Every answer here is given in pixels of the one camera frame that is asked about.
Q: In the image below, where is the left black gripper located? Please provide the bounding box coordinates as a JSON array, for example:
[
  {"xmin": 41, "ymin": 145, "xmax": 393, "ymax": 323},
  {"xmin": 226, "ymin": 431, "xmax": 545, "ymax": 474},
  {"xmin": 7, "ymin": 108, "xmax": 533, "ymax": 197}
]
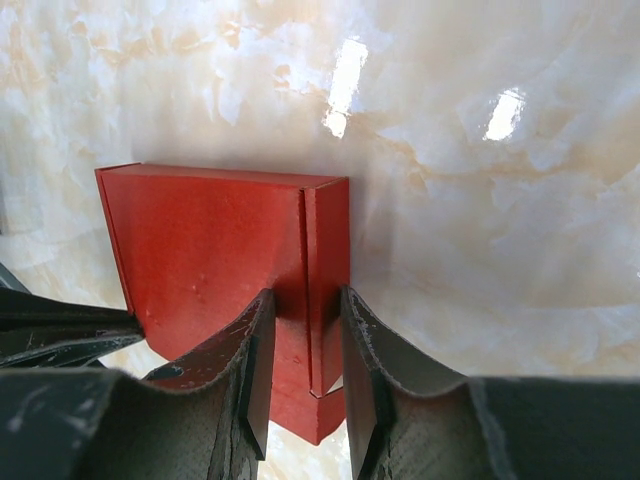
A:
[{"xmin": 1, "ymin": 267, "xmax": 144, "ymax": 368}]

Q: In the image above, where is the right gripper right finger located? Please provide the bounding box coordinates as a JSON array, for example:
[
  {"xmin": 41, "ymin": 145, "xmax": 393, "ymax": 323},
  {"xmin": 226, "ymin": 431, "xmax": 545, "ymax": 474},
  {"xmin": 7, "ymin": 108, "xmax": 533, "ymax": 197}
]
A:
[{"xmin": 341, "ymin": 287, "xmax": 639, "ymax": 479}]

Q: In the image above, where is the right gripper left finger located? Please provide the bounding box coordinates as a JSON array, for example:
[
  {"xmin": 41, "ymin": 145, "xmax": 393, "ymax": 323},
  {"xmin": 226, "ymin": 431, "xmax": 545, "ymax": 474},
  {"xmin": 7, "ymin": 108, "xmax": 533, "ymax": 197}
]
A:
[{"xmin": 1, "ymin": 289, "xmax": 275, "ymax": 479}]

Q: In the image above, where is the red paper box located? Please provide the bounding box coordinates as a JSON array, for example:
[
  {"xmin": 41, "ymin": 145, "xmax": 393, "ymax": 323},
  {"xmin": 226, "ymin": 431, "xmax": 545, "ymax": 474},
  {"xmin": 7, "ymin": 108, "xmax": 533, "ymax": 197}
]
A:
[{"xmin": 96, "ymin": 163, "xmax": 350, "ymax": 445}]

